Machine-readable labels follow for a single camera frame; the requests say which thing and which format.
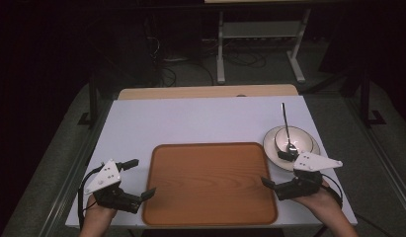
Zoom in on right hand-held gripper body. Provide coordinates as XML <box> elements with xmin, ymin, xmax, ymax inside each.
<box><xmin>274</xmin><ymin>151</ymin><xmax>344</xmax><ymax>201</ymax></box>

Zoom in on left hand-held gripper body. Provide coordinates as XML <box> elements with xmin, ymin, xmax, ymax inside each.
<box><xmin>85</xmin><ymin>159</ymin><xmax>142</xmax><ymax>214</ymax></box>

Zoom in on white plate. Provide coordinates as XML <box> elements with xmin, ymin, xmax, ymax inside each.
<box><xmin>262</xmin><ymin>125</ymin><xmax>321</xmax><ymax>173</ymax></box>

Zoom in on white bowl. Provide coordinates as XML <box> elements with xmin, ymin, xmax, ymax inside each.
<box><xmin>274</xmin><ymin>126</ymin><xmax>314</xmax><ymax>156</ymax></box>

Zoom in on metal spoon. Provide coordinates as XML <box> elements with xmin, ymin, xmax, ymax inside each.
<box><xmin>281</xmin><ymin>102</ymin><xmax>299</xmax><ymax>156</ymax></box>

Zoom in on brown wooden tray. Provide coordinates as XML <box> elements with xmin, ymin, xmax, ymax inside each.
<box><xmin>141</xmin><ymin>141</ymin><xmax>280</xmax><ymax>227</ymax></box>

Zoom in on person's left hand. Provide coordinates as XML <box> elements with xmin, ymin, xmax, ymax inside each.
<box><xmin>83</xmin><ymin>195</ymin><xmax>119</xmax><ymax>226</ymax></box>

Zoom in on person's right hand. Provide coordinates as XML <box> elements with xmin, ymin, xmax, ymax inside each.
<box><xmin>292</xmin><ymin>182</ymin><xmax>343</xmax><ymax>218</ymax></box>

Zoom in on black metal stand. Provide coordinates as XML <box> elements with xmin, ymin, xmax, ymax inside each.
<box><xmin>359</xmin><ymin>67</ymin><xmax>388</xmax><ymax>128</ymax></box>
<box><xmin>77</xmin><ymin>70</ymin><xmax>100</xmax><ymax>128</ymax></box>

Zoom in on white board table cover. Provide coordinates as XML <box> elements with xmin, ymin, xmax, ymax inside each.
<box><xmin>64</xmin><ymin>95</ymin><xmax>359</xmax><ymax>230</ymax></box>

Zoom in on wooden table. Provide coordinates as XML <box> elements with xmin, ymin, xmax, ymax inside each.
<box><xmin>117</xmin><ymin>84</ymin><xmax>299</xmax><ymax>101</ymax></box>

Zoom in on dark computer tower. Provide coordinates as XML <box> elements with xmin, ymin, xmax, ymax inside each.
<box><xmin>160</xmin><ymin>13</ymin><xmax>203</xmax><ymax>63</ymax></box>

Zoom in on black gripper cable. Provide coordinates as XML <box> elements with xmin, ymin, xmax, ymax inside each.
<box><xmin>321</xmin><ymin>173</ymin><xmax>344</xmax><ymax>209</ymax></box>
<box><xmin>77</xmin><ymin>163</ymin><xmax>106</xmax><ymax>230</ymax></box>

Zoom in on black floor cables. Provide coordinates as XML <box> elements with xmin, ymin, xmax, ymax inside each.
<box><xmin>222</xmin><ymin>48</ymin><xmax>268</xmax><ymax>69</ymax></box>

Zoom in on white metal table frame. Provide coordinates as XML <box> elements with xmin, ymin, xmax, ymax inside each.
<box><xmin>215</xmin><ymin>8</ymin><xmax>312</xmax><ymax>85</ymax></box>

